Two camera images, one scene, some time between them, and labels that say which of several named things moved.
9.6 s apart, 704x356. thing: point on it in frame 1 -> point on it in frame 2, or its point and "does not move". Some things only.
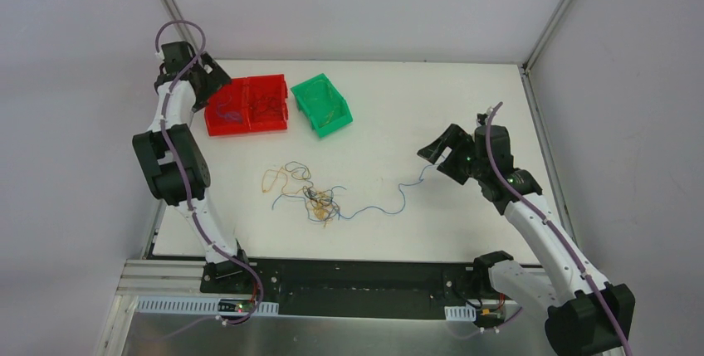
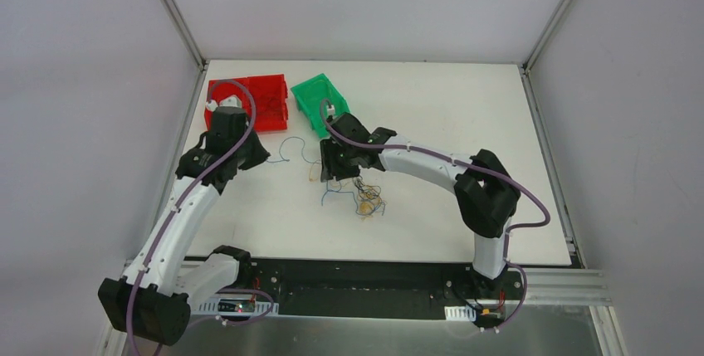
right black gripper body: x=454 y=154 -> x=331 y=160
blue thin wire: x=401 y=191 -> x=284 y=159
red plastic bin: x=247 y=104 does not move
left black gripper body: x=210 y=80 -> x=227 y=122
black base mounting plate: x=363 y=288 does not move
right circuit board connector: x=490 y=318 does not move
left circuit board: x=234 y=305 does not move
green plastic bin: x=323 y=106 does not move
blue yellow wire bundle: x=293 y=178 -> x=368 y=200
